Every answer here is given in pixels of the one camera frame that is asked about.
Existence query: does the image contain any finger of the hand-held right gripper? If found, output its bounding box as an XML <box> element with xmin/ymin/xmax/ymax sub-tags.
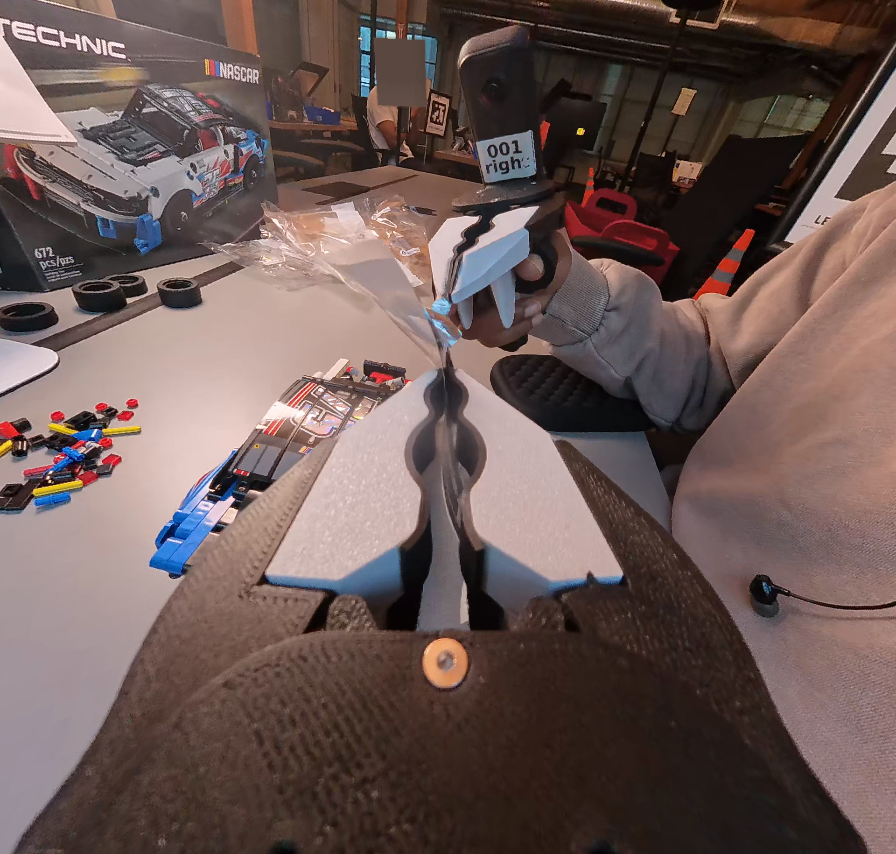
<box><xmin>427</xmin><ymin>214</ymin><xmax>478</xmax><ymax>303</ymax></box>
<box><xmin>450</xmin><ymin>207</ymin><xmax>538</xmax><ymax>331</ymax></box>

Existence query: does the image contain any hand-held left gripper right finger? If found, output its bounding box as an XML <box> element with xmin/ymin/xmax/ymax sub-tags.
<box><xmin>451</xmin><ymin>369</ymin><xmax>625</xmax><ymax>628</ymax></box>

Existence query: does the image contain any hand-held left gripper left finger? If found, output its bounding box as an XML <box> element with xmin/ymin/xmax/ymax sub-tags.
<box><xmin>263</xmin><ymin>369</ymin><xmax>443</xmax><ymax>632</ymax></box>

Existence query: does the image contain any lego sticker sheet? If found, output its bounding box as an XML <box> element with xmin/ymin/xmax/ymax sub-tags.
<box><xmin>325</xmin><ymin>234</ymin><xmax>467</xmax><ymax>393</ymax></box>

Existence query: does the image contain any lego race car model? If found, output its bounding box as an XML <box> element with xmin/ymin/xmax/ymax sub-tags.
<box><xmin>149</xmin><ymin>359</ymin><xmax>415</xmax><ymax>579</ymax></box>

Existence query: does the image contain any person's right forearm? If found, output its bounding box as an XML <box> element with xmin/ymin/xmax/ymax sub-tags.
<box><xmin>528</xmin><ymin>238</ymin><xmax>767</xmax><ymax>436</ymax></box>

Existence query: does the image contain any pile of small lego pieces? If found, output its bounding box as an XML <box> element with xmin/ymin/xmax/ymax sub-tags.
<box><xmin>0</xmin><ymin>399</ymin><xmax>142</xmax><ymax>513</ymax></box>

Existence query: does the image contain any lego set box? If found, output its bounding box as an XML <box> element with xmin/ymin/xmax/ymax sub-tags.
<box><xmin>0</xmin><ymin>0</ymin><xmax>279</xmax><ymax>293</ymax></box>

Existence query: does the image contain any lego instruction booklet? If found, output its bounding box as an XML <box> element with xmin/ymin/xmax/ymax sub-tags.
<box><xmin>0</xmin><ymin>33</ymin><xmax>79</xmax><ymax>149</ymax></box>

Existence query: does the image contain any person's right hand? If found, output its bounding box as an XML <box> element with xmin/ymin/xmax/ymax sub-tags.
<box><xmin>462</xmin><ymin>285</ymin><xmax>562</xmax><ymax>351</ymax></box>

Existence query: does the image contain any crumpled clear plastic bag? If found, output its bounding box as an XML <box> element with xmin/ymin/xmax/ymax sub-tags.
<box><xmin>202</xmin><ymin>199</ymin><xmax>393</xmax><ymax>295</ymax></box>
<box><xmin>329</xmin><ymin>196</ymin><xmax>436</xmax><ymax>289</ymax></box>

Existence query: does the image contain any black padded armrest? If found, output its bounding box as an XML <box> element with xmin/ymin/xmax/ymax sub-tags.
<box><xmin>489</xmin><ymin>353</ymin><xmax>660</xmax><ymax>436</ymax></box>

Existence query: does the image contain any red plastic seat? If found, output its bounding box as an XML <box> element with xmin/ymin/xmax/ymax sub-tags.
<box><xmin>563</xmin><ymin>189</ymin><xmax>681</xmax><ymax>285</ymax></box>

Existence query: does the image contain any black light stand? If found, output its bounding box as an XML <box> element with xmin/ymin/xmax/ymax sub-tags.
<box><xmin>623</xmin><ymin>0</ymin><xmax>723</xmax><ymax>190</ymax></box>

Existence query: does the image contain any orange traffic cone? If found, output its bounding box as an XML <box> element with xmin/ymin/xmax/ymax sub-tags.
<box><xmin>693</xmin><ymin>228</ymin><xmax>756</xmax><ymax>301</ymax></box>

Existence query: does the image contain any person's torso in beige hoodie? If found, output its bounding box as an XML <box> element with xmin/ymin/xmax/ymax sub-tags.
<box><xmin>668</xmin><ymin>182</ymin><xmax>896</xmax><ymax>854</ymax></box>

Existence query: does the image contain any white book stand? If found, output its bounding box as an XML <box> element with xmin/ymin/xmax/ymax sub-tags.
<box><xmin>0</xmin><ymin>339</ymin><xmax>61</xmax><ymax>397</ymax></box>

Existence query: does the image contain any framed marker sign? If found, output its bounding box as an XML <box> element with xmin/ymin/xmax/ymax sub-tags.
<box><xmin>783</xmin><ymin>42</ymin><xmax>896</xmax><ymax>247</ymax></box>

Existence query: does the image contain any black earbud cable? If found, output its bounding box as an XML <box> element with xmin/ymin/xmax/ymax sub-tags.
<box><xmin>748</xmin><ymin>574</ymin><xmax>896</xmax><ymax>618</ymax></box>

